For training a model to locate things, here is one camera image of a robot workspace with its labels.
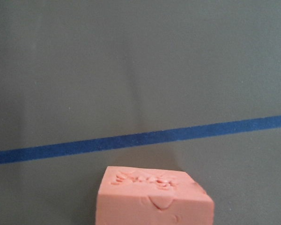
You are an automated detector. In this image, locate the orange foam cube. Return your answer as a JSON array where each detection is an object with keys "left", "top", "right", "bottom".
[{"left": 95, "top": 166, "right": 214, "bottom": 225}]

